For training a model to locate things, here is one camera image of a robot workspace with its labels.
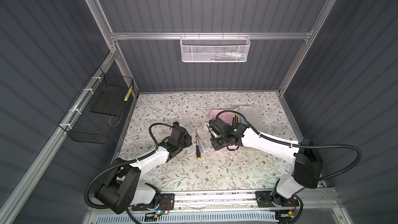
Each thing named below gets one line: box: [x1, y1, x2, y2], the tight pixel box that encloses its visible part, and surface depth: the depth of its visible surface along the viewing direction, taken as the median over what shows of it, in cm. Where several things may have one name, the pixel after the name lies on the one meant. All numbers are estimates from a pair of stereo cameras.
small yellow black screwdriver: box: [195, 135, 202, 160], surface depth 91 cm
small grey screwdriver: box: [198, 140, 204, 157], surface depth 93 cm
